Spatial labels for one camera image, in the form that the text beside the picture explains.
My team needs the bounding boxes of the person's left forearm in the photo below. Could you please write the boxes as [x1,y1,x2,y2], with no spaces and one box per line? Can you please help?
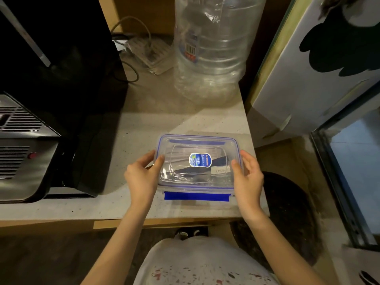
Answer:
[80,204,155,285]

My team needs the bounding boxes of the person's right hand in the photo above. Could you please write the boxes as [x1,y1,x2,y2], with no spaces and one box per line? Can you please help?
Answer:
[231,150,265,223]

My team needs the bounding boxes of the silver vented appliance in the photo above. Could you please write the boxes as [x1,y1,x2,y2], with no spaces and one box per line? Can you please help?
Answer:
[0,92,61,204]

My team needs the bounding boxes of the person's left hand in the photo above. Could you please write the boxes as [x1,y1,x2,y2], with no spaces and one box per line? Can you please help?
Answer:
[124,150,165,211]

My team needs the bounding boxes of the large clear water bottle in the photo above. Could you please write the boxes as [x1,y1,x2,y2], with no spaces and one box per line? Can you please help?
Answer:
[173,0,268,103]

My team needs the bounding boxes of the clear plastic lid blue rim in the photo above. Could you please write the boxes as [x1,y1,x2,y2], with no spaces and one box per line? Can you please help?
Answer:
[156,134,244,189]

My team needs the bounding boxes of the black glossy appliance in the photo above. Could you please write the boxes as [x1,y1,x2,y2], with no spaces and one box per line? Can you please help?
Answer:
[0,0,129,199]

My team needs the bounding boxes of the clear plastic container with blue clips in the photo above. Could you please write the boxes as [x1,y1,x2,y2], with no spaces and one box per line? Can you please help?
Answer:
[156,136,245,202]

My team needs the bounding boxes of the black white shoe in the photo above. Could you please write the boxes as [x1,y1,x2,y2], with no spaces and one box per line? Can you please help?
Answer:
[175,227,208,241]

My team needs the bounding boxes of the white power strip with cable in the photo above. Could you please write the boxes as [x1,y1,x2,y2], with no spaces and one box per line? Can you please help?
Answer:
[124,37,176,75]

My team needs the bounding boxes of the white speckled garment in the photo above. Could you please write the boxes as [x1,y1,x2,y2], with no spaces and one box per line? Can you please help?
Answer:
[133,236,279,285]

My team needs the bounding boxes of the white cabinet with black print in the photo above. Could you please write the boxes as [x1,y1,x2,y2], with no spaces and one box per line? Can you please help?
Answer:
[245,0,380,149]

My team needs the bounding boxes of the white sheet with black mark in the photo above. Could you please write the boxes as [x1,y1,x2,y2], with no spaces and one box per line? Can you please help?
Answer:
[341,245,380,285]

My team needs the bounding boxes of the bundle of black sticks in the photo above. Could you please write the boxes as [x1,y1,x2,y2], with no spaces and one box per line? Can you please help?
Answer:
[172,156,229,177]

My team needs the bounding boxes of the beige cable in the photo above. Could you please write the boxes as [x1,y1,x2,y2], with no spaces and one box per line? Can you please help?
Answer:
[110,16,152,48]

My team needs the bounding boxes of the dark framed glass tank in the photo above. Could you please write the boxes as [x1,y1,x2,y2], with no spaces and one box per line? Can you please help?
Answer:
[310,83,380,251]

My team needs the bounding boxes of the metal latch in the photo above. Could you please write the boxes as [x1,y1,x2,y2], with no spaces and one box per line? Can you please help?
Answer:
[317,0,366,20]

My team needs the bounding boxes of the black cable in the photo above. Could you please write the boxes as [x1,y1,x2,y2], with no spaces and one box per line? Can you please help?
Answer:
[112,32,139,84]

